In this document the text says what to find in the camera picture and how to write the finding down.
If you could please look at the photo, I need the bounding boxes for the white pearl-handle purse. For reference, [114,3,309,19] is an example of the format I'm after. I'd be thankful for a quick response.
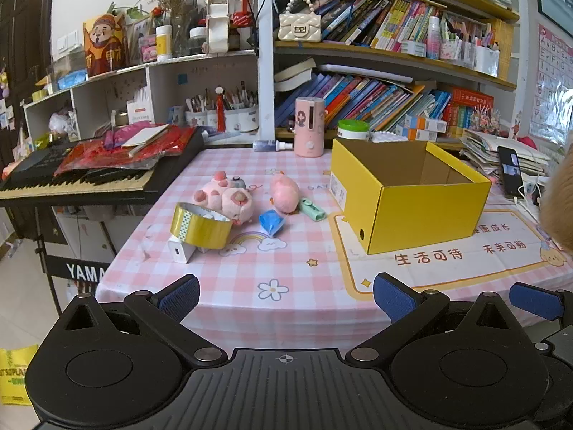
[278,0,322,44]

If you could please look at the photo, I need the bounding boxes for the stack of papers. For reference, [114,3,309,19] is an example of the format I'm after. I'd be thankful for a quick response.
[461,129,552,176]

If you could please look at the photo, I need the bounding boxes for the yellow plastic bag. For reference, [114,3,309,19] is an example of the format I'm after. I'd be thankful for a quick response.
[0,344,40,407]

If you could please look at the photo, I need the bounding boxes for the blue packet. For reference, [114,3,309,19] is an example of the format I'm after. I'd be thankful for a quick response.
[259,209,287,237]

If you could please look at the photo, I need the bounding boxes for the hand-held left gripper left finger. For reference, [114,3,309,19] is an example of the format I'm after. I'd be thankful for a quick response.
[62,274,227,368]

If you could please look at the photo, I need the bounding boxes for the green lid white jar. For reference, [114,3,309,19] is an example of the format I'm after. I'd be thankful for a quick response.
[337,119,370,142]

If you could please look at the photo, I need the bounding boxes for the white charger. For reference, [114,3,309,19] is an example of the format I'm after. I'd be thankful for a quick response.
[167,234,198,264]

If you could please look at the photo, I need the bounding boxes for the green correction tape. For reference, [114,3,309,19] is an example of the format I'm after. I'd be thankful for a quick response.
[299,198,324,222]

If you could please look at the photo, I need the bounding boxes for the pink humidifier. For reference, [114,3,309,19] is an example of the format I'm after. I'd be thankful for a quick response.
[294,97,326,157]

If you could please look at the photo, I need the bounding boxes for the red boxed book set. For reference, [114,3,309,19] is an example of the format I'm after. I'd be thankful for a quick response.
[448,87,496,139]

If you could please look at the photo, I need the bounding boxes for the row of blue books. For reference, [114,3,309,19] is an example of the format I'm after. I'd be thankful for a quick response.
[274,72,453,134]

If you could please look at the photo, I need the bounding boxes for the pile of red packets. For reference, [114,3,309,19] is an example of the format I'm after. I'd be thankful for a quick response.
[54,125,195,176]

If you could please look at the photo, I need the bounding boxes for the dark glass jar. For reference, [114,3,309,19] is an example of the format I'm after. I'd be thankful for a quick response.
[188,27,207,56]

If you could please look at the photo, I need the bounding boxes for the gold tape roll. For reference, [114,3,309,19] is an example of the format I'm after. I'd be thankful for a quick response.
[170,202,233,249]

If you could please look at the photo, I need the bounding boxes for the pink checkered tablecloth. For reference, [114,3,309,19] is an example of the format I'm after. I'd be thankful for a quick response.
[95,147,573,355]

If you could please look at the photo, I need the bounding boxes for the wooden bookshelf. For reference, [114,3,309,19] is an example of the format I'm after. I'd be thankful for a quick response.
[257,0,525,144]

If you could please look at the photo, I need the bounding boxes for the white card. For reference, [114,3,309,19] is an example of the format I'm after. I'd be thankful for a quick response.
[122,124,170,148]

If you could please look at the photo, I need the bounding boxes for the white spray bottle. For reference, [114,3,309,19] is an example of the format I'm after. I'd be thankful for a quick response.
[253,140,295,152]

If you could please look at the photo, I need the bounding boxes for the stack of small orange boxes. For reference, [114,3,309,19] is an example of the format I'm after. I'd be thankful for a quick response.
[396,114,448,142]

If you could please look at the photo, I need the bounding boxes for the black keyboard stand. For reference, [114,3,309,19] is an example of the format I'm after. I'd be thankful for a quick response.
[33,206,117,319]

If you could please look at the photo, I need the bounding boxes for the blue box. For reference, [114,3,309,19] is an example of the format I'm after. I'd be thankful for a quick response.
[57,71,88,91]

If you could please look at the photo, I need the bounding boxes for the wall light switch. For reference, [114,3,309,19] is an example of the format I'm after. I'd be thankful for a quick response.
[58,30,80,53]

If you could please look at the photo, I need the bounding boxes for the dark door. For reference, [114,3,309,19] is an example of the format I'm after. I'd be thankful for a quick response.
[0,0,58,182]

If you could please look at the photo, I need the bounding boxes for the row of colourful books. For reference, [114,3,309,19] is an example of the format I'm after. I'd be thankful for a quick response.
[313,0,448,51]

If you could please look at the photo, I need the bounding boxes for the white cubby shelf unit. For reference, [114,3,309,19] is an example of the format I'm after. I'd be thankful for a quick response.
[22,49,261,145]

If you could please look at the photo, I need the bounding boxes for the white desk organizer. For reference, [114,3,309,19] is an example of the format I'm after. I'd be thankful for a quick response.
[473,44,500,78]

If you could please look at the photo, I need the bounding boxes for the tan fuzzy object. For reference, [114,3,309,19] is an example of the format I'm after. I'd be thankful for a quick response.
[536,147,573,254]

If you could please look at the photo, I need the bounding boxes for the white pastel bottle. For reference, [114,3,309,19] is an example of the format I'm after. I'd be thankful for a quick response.
[427,16,442,60]

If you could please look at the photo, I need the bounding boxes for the yellow-bordered table mat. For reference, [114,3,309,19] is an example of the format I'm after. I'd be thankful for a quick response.
[329,197,573,295]

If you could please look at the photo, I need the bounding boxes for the white tape dispenser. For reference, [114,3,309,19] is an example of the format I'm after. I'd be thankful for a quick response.
[205,0,232,53]

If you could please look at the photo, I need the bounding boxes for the red tassel ornament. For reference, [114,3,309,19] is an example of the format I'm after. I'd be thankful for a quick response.
[214,86,226,130]

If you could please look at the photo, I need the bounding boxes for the pink fluffy plush toy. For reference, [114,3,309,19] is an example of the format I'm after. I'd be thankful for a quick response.
[269,175,302,213]

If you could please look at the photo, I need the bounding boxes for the yellow cardboard box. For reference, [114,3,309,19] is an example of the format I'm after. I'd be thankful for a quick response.
[330,138,492,256]

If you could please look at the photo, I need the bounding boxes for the alphabet wall poster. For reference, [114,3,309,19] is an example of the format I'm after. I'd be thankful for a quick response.
[529,22,573,144]

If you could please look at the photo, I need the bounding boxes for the black smartphone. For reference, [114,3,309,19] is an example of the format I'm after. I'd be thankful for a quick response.
[498,145,525,199]

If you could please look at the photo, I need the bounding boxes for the white jar yellow label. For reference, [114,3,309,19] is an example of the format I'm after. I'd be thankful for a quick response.
[155,24,173,62]

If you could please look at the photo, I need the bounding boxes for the purple wrapper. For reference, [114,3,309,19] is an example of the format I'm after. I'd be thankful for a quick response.
[104,128,131,149]

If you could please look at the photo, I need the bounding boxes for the white paper bag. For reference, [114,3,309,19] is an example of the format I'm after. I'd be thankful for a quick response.
[126,90,155,125]

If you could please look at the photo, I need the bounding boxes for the pink pig plush grey cap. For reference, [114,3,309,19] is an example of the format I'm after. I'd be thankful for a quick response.
[192,170,256,224]

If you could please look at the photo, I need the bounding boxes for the black electronic keyboard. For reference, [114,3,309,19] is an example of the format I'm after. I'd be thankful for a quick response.
[0,126,207,209]

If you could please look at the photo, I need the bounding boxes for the thick lying book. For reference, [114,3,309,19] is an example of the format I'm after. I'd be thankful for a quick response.
[274,57,317,92]

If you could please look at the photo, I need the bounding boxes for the white cable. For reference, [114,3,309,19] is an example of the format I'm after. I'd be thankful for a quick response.
[514,176,552,216]

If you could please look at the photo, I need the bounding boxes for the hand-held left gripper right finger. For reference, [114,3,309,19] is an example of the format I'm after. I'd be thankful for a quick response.
[348,272,516,366]

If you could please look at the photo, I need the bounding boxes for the clear plastic bag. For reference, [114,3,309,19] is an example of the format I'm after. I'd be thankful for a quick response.
[48,108,80,136]

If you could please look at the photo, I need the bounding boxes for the fortune god figure bag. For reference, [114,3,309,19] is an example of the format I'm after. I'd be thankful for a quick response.
[83,13,130,77]

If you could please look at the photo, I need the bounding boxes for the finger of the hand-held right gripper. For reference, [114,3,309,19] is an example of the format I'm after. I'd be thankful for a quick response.
[509,281,573,323]

